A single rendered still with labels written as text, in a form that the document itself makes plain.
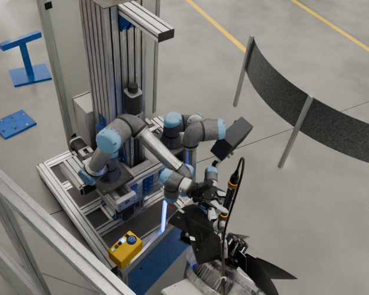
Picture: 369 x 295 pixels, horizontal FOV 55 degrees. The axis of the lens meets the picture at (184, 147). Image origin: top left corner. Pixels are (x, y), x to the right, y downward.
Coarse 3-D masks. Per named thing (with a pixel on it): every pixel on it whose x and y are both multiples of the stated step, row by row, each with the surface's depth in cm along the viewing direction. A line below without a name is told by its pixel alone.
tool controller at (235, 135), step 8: (240, 120) 236; (232, 128) 230; (240, 128) 232; (248, 128) 234; (232, 136) 226; (240, 136) 228; (216, 144) 230; (224, 144) 225; (232, 144) 222; (216, 152) 235; (224, 152) 230; (232, 152) 238
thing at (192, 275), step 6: (192, 264) 181; (186, 270) 178; (192, 270) 172; (192, 276) 170; (198, 276) 169; (192, 282) 169; (198, 282) 167; (198, 288) 166; (204, 288) 165; (210, 288) 165; (210, 294) 164; (216, 294) 164
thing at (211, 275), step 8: (208, 264) 172; (216, 264) 174; (200, 272) 172; (208, 272) 170; (216, 272) 168; (232, 272) 177; (208, 280) 167; (216, 280) 167; (232, 280) 170; (216, 288) 168
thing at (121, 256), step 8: (128, 232) 191; (120, 240) 188; (136, 240) 188; (120, 248) 184; (128, 248) 185; (136, 248) 187; (112, 256) 183; (120, 256) 181; (128, 256) 183; (120, 264) 182
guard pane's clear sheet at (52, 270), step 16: (0, 224) 132; (16, 224) 108; (0, 240) 160; (32, 240) 105; (16, 256) 153; (32, 256) 123; (48, 256) 103; (48, 272) 119; (64, 272) 99; (48, 288) 141; (64, 288) 114; (80, 288) 97
